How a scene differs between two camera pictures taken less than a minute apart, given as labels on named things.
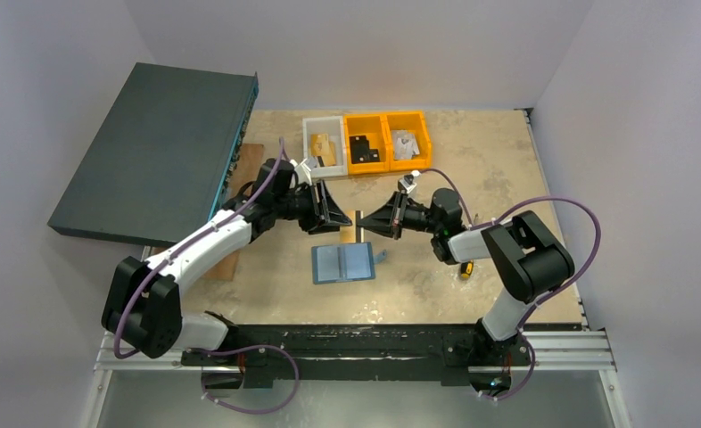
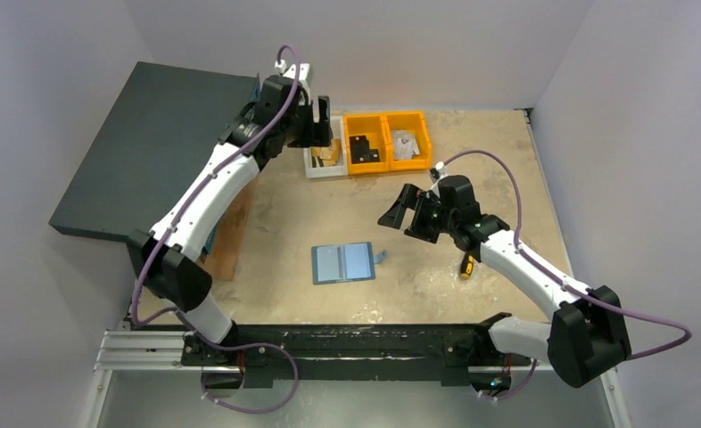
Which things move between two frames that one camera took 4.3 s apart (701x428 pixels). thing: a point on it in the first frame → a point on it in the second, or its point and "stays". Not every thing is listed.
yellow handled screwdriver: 466,268 stays
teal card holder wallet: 344,262 stays
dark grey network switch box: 163,160 stays
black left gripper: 318,205 → 313,127
